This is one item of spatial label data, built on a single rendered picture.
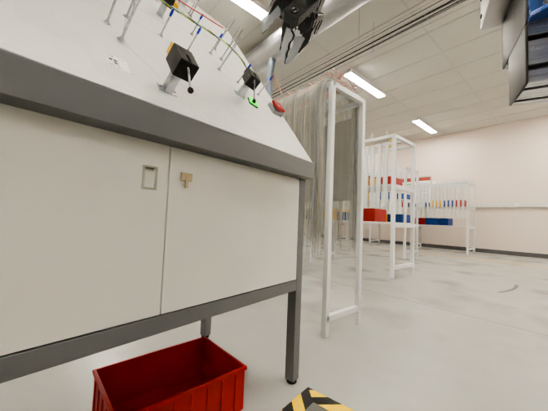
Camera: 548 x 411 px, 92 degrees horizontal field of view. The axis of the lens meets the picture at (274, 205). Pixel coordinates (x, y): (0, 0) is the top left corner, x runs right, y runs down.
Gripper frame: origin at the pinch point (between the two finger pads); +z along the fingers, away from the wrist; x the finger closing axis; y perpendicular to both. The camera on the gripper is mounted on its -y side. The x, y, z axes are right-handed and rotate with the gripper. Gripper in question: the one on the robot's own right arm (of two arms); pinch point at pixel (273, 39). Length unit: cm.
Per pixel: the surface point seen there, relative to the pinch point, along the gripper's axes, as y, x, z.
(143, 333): -47, 19, 80
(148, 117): -29, 31, 38
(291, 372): -48, -44, 102
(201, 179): -27, 14, 48
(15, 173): -36, 47, 55
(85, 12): -5, 46, 26
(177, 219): -33, 17, 57
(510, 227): 72, -806, -80
